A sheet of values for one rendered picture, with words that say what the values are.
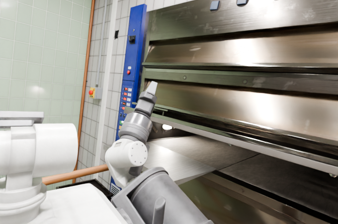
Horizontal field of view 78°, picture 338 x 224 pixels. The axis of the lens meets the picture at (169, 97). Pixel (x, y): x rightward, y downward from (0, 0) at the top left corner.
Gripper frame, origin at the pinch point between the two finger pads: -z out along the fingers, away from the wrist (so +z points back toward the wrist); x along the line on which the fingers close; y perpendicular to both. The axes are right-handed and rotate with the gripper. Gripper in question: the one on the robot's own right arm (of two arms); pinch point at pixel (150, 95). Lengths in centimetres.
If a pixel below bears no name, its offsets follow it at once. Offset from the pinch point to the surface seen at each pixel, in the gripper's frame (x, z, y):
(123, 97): -72, -44, 23
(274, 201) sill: -22, 12, -62
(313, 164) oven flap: 7, 8, -55
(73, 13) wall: -68, -109, 99
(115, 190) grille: -113, 10, 4
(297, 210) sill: -16, 15, -68
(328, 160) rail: 10, 8, -58
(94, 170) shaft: -34.9, 20.8, 11.6
